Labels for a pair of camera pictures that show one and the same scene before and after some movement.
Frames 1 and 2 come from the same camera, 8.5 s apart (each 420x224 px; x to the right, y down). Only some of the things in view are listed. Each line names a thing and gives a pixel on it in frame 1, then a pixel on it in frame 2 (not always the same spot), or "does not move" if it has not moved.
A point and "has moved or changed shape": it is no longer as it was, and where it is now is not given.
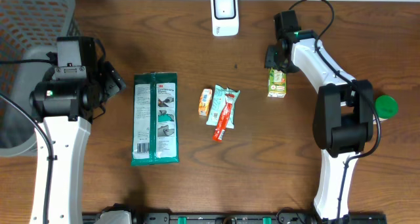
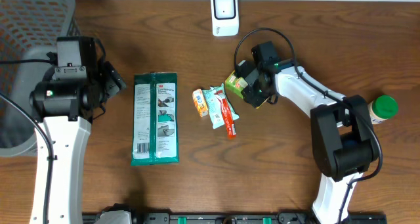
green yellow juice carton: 277,84 has moved or changed shape
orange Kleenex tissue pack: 205,102 has moved or changed shape
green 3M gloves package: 155,135 does not move
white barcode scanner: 224,14 does not move
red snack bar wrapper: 224,118 has moved or changed shape
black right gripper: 270,60 → 250,94
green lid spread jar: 386,106 does not move
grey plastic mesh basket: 31,19 does not move
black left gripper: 110,80 does not move
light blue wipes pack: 217,104 has moved or changed shape
